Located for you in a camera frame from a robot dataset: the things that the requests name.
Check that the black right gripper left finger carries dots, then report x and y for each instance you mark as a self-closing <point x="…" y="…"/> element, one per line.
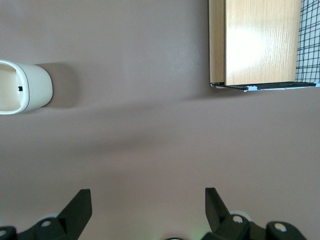
<point x="72" y="217"/>

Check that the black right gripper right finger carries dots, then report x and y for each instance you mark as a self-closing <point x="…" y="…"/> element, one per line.
<point x="217" y="217"/>

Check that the white push-lid trash can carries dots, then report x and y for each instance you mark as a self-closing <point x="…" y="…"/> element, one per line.
<point x="37" y="85"/>

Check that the brown table cover mat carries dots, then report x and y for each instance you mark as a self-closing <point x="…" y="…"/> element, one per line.
<point x="150" y="130"/>

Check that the large light wooden panel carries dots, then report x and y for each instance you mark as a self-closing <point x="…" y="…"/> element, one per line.
<point x="262" y="42"/>

